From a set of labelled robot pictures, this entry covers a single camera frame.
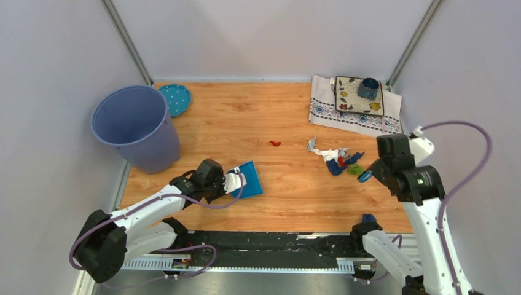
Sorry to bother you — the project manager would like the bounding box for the blue hand brush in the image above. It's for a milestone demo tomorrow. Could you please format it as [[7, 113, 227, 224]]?
[[357, 170, 373, 183]]

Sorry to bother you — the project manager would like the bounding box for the green paper scrap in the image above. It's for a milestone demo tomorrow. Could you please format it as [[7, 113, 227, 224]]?
[[346, 164, 366, 177]]

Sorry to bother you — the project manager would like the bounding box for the blue paper strip scrap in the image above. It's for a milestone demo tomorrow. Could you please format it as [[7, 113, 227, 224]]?
[[344, 152, 365, 166]]

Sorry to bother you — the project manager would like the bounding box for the blue plastic dustpan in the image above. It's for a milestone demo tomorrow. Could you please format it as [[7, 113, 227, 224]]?
[[231, 161, 264, 199]]

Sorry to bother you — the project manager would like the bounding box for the grey white paper scrap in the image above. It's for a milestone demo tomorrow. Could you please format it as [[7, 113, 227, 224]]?
[[307, 137, 351, 162]]

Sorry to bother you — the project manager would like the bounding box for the dark blue paper scrap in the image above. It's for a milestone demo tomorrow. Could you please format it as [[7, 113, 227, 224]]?
[[361, 213, 377, 223]]

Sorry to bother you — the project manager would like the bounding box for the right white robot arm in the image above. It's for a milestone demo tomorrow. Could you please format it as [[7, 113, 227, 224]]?
[[350, 134, 478, 294]]

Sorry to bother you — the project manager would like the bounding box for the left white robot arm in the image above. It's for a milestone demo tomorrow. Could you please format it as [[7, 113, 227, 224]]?
[[69, 159, 226, 283]]

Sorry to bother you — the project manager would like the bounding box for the square floral plate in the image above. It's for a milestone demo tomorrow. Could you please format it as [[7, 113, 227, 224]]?
[[332, 76, 384, 117]]

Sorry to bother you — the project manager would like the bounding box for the dark blue mug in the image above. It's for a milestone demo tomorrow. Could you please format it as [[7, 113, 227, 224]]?
[[357, 77, 380, 101]]

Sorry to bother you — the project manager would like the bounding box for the teal polka dot plate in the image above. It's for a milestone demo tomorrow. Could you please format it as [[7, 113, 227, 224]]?
[[159, 84, 192, 117]]

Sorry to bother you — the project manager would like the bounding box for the white patterned cloth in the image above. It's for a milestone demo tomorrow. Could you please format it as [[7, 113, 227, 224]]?
[[308, 75, 402, 137]]

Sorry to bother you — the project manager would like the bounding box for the lavender plastic waste bin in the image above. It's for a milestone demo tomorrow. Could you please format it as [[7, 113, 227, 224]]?
[[91, 85, 181, 174]]

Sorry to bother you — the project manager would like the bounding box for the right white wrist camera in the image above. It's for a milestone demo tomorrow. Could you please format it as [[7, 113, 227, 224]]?
[[408, 126, 435, 166]]

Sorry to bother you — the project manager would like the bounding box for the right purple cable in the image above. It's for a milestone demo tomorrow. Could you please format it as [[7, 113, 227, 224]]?
[[354, 120, 493, 295]]

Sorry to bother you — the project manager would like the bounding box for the purple cable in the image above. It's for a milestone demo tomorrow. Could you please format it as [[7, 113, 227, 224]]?
[[68, 173, 247, 286], [354, 120, 493, 295]]

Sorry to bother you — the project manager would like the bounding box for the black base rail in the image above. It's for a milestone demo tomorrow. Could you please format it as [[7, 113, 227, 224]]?
[[171, 231, 377, 271]]

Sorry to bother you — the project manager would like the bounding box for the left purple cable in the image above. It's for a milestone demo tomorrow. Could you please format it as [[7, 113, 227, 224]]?
[[68, 173, 247, 286]]

